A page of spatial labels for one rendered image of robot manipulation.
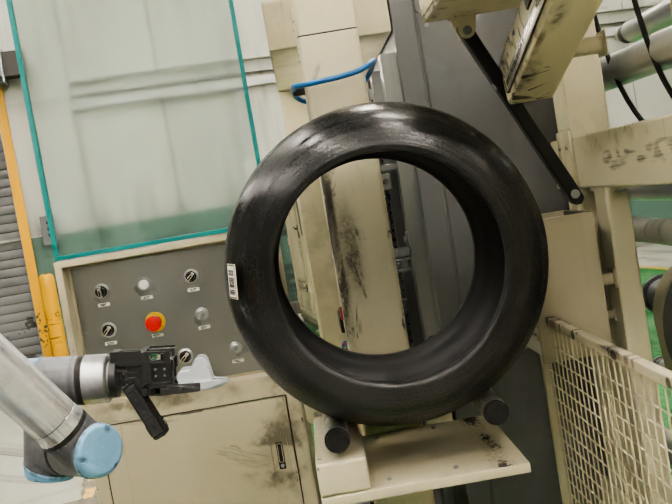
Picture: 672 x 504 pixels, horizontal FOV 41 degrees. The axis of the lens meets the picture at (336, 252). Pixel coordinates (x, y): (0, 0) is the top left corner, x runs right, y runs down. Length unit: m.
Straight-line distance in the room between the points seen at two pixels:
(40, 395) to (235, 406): 0.87
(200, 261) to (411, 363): 0.72
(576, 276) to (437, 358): 0.34
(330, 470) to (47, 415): 0.48
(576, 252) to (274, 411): 0.87
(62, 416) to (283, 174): 0.54
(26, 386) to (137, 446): 0.88
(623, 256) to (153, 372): 0.98
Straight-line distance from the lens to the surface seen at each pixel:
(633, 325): 1.99
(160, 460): 2.38
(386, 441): 1.90
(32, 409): 1.55
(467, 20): 1.90
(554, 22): 1.60
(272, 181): 1.54
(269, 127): 10.87
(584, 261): 1.93
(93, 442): 1.58
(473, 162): 1.56
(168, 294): 2.35
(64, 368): 1.70
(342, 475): 1.61
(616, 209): 1.96
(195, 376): 1.68
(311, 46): 1.94
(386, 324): 1.94
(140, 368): 1.70
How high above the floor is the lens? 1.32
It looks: 4 degrees down
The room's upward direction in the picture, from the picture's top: 10 degrees counter-clockwise
